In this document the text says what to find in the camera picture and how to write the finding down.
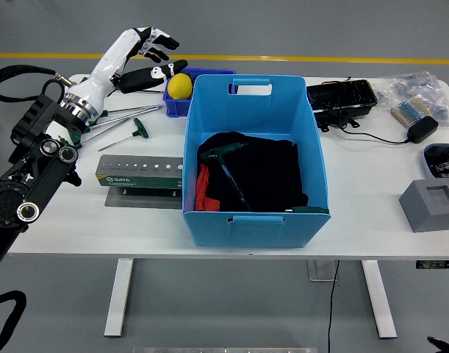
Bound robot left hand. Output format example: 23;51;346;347
65;26;189;111

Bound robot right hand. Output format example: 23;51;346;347
427;335;449;353

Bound large green T-handle wrench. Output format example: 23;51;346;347
198;141;252;213

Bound grey green tool rack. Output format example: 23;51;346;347
95;154;184;190

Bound large light blue plastic box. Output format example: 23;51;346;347
181;74;332;249

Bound white table leg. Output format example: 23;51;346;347
360;259;398;339
104;258;135;338

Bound black desk control panel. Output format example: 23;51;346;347
415;259;449;270

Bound small dark blue bin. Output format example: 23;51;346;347
162;66;237;118

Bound grey hollow block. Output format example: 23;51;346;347
398;178;449;233

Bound metal plate under table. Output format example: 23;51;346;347
307;259;339;282

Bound red cloth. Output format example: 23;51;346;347
193;162;221;212

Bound loose circuit parts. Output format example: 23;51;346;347
425;144;449;187

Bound small light blue bin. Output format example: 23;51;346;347
423;143;449;190

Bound black cloth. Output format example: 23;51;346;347
196;130;310;213

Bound black power adapter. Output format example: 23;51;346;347
405;115;439;145

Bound taped resistor strip bundle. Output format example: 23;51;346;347
389;96;433;129

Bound black ribbed tray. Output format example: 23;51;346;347
305;78;379;132

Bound clear plastic parts bags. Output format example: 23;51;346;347
376;70;449;129

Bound thin black floor cable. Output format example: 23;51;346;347
326;259;341;353

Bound grey metal base plate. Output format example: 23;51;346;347
104;185;184;211

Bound black adapter cable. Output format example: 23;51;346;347
321;76;411;145

